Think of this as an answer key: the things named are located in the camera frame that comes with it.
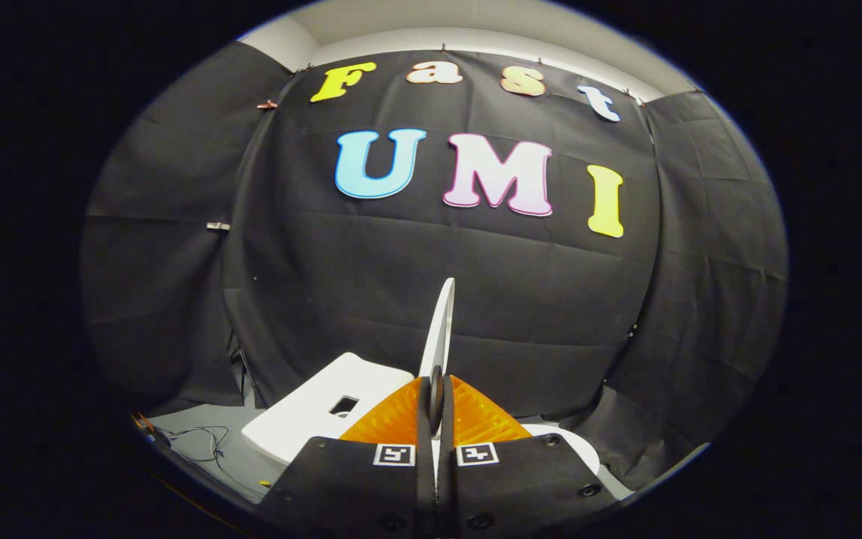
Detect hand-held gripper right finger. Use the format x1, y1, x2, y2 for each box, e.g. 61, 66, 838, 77
438, 374, 619, 539

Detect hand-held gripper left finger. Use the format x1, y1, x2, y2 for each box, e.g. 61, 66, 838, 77
255, 377, 438, 539

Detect white toilet lid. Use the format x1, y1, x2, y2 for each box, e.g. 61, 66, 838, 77
418, 278, 456, 420

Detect white toilet seat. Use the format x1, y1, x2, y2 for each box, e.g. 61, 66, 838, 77
521, 423, 601, 477

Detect black backdrop cloth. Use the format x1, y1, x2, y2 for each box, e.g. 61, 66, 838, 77
79, 41, 789, 491

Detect thin black cables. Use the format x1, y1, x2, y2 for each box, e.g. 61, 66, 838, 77
168, 424, 269, 496

